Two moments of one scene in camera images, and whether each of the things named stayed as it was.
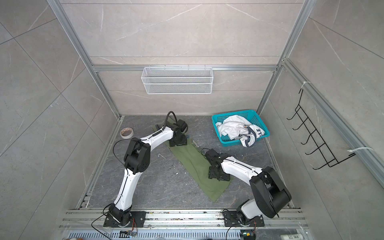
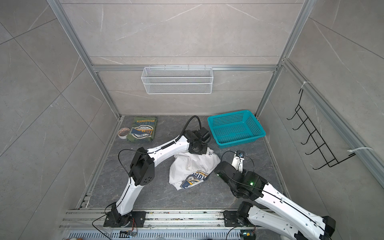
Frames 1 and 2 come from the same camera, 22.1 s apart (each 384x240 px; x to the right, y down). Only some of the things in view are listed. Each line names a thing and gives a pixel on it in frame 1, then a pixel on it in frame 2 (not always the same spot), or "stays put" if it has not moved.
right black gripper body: (213, 174) -> (233, 190)
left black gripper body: (182, 140) -> (202, 149)
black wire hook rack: (331, 160) stays put
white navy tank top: (234, 126) -> (188, 169)
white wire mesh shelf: (177, 80) stays put
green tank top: (197, 165) -> (143, 129)
